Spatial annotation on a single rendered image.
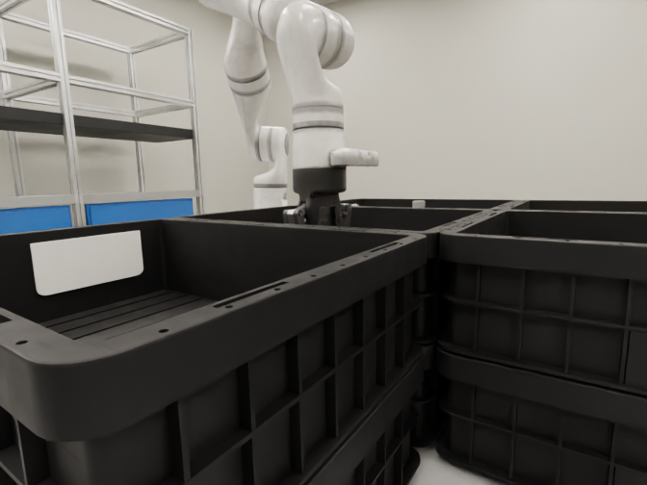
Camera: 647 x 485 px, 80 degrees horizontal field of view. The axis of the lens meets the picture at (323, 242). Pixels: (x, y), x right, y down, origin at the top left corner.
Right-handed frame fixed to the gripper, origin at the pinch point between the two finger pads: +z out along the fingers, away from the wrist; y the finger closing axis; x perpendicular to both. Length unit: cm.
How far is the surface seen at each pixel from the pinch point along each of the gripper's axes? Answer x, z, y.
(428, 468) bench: 20.2, 15.5, 11.6
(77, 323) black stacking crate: -14.4, 2.5, 26.8
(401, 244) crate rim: 19.9, -7.5, 18.0
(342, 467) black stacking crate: 20.1, 4.7, 27.2
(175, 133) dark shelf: -198, -46, -119
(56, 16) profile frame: -192, -96, -52
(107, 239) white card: -18.2, -5.9, 20.7
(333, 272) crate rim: 20.2, -7.5, 27.8
